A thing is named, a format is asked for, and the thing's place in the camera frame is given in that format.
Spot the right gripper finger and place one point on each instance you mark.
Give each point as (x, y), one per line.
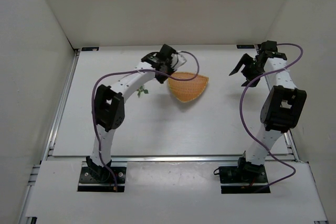
(251, 82)
(244, 60)

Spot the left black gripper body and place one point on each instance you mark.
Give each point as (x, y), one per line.
(163, 73)

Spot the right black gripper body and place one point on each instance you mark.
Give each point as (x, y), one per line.
(252, 67)

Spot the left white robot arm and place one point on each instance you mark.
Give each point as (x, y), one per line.
(107, 106)

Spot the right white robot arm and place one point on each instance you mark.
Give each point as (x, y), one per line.
(280, 112)

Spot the orange woven fruit bowl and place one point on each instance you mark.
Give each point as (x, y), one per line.
(187, 91)

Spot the fake cherries with green leaves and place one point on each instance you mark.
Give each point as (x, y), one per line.
(142, 90)

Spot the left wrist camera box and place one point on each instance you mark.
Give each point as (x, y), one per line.
(166, 52)

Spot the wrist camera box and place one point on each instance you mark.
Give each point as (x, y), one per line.
(166, 52)
(268, 45)

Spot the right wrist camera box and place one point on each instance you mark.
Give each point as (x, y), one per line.
(268, 45)

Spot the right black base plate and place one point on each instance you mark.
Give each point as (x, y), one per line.
(237, 181)

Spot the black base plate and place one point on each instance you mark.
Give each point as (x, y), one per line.
(86, 179)
(237, 181)

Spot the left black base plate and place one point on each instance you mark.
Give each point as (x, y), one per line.
(86, 179)

